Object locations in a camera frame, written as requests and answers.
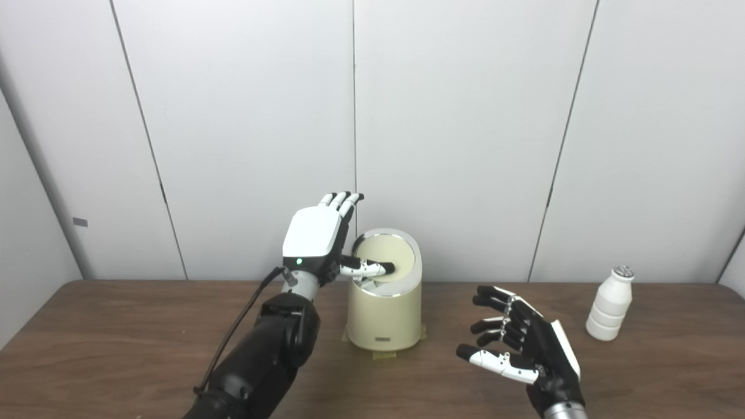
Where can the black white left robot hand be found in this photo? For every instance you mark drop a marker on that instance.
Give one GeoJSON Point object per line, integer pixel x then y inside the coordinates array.
{"type": "Point", "coordinates": [311, 238]}

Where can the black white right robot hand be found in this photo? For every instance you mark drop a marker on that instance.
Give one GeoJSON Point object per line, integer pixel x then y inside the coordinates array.
{"type": "Point", "coordinates": [547, 355]}

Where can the small white plastic bottle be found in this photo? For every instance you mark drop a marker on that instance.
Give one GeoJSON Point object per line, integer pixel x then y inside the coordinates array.
{"type": "Point", "coordinates": [610, 308]}

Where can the round cream bin lid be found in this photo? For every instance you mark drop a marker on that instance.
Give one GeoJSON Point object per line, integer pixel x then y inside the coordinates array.
{"type": "Point", "coordinates": [401, 256]}

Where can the cream-colored bin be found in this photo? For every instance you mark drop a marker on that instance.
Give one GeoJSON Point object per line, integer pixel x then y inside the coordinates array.
{"type": "Point", "coordinates": [384, 317]}

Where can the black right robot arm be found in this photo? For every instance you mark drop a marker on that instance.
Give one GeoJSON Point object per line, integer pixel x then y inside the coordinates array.
{"type": "Point", "coordinates": [564, 411]}

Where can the small grey wall tag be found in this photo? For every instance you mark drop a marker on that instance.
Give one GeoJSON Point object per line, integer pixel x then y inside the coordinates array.
{"type": "Point", "coordinates": [80, 222]}

